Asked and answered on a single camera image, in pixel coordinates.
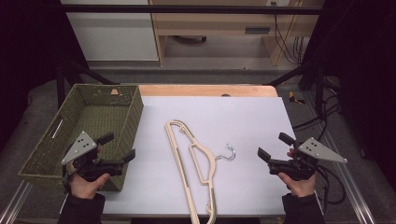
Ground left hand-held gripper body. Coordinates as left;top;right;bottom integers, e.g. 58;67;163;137
61;131;125;183

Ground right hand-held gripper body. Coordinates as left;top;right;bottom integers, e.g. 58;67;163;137
268;137;348;181

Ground green woven basket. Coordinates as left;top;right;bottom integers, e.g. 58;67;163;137
17;83;145;192

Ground beige plastic clothes hanger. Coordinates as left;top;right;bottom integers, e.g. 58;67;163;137
163;119;236;224

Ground person's right hand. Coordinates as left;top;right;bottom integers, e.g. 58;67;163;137
277;147;318;199

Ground person's left hand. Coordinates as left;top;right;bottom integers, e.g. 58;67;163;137
68;167;111;200

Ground yellow and black tool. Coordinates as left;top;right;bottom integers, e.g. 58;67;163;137
288;91;306;105

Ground white sheet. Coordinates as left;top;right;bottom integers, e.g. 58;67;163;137
60;95;325;217

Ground black metal stand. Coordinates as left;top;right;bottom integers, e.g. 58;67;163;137
56;59;120;108
265;60;328;118

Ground wooden table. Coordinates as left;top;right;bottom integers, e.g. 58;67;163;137
138;83;279;98

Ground dark curtain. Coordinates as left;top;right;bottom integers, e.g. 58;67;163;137
0;0;78;150
303;0;396;181

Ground white cabinet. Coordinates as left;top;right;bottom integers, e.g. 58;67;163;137
61;0;160;63

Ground grey desk label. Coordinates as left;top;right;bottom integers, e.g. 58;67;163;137
244;26;272;35

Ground black object under desk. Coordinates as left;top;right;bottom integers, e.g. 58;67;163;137
172;35;208;44

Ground light wooden desk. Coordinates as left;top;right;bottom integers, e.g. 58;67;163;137
148;0;325;67

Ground right hand-held gripper cable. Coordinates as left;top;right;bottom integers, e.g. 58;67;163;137
315;164;332;216

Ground black floor cables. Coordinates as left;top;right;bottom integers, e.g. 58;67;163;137
292;92;347;206

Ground aluminium rail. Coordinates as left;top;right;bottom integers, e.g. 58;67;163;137
306;91;377;224
0;181;34;224

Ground black hanging cables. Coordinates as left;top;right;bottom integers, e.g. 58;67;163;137
270;1;307;65

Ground black horizontal frame bar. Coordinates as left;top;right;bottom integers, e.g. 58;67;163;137
60;4;325;16

